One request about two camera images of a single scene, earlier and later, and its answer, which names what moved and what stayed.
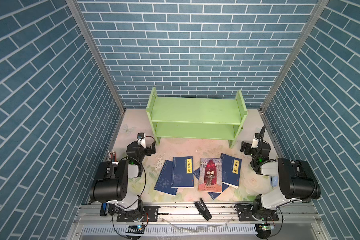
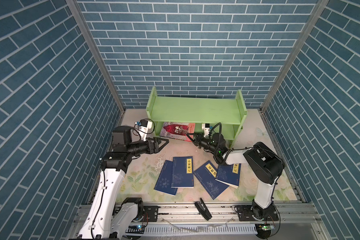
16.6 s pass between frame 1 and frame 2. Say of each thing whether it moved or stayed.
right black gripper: moved
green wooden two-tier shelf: stayed
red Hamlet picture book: moved
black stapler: stayed
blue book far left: stayed
